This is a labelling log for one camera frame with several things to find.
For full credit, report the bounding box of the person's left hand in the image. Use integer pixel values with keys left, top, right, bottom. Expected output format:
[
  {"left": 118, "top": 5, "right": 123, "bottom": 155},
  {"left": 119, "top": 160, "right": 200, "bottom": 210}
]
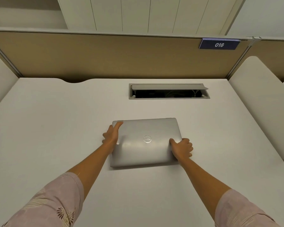
[{"left": 102, "top": 121, "right": 124, "bottom": 155}]

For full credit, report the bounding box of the person's right hand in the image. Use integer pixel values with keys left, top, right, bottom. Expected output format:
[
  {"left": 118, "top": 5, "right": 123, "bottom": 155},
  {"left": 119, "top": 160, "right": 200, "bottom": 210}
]
[{"left": 169, "top": 138, "right": 193, "bottom": 164}]

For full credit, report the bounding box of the silver laptop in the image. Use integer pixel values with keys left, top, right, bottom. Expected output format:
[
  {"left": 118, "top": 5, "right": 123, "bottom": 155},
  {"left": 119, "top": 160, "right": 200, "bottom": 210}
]
[{"left": 109, "top": 118, "right": 183, "bottom": 168}]

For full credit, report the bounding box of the person's right forearm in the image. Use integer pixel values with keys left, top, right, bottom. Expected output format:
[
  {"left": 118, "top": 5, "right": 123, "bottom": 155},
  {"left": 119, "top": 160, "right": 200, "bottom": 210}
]
[{"left": 179, "top": 157, "right": 232, "bottom": 221}]

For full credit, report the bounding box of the person's left forearm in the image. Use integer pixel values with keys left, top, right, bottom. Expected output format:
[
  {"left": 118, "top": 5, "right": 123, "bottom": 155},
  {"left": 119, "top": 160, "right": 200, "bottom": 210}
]
[{"left": 67, "top": 144, "right": 113, "bottom": 204}]

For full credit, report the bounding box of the beige desk partition panel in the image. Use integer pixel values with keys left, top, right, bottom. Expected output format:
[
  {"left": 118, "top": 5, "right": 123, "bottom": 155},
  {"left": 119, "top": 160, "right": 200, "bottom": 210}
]
[{"left": 0, "top": 27, "right": 284, "bottom": 83}]

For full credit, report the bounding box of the pink floral right sleeve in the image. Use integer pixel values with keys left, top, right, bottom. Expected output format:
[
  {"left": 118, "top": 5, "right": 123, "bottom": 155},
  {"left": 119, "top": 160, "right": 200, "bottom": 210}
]
[{"left": 214, "top": 189, "right": 282, "bottom": 227}]

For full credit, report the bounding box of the pink floral sleeve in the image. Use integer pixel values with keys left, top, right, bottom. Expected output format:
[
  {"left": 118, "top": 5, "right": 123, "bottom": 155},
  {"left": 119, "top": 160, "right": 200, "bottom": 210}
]
[
  {"left": 214, "top": 189, "right": 282, "bottom": 227},
  {"left": 1, "top": 172, "right": 85, "bottom": 227}
]

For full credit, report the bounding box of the white side divider panel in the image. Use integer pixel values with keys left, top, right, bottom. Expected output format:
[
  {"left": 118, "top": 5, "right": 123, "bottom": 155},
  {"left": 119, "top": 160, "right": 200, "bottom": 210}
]
[
  {"left": 228, "top": 56, "right": 284, "bottom": 161},
  {"left": 0, "top": 50, "right": 20, "bottom": 114}
]

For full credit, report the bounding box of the pink floral left sleeve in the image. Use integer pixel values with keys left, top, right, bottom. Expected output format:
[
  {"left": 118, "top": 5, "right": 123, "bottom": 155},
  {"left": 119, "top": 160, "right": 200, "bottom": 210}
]
[{"left": 1, "top": 172, "right": 85, "bottom": 227}]

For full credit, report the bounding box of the blue desk number sign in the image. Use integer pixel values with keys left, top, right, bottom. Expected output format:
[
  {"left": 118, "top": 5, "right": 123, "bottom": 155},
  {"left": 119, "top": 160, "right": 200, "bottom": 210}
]
[{"left": 199, "top": 38, "right": 241, "bottom": 50}]

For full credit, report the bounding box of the white panelled cabinet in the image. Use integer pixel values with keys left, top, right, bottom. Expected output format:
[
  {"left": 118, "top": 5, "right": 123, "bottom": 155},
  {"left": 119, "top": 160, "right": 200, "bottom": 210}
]
[{"left": 56, "top": 0, "right": 248, "bottom": 36}]

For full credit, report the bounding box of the grey desk cable box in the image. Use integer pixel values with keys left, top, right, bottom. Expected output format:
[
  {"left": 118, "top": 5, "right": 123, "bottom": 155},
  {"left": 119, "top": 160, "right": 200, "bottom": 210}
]
[{"left": 129, "top": 83, "right": 210, "bottom": 100}]

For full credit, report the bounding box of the grey cable box lid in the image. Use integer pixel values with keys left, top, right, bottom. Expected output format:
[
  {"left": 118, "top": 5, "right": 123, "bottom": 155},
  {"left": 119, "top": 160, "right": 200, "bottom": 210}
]
[{"left": 132, "top": 84, "right": 209, "bottom": 91}]

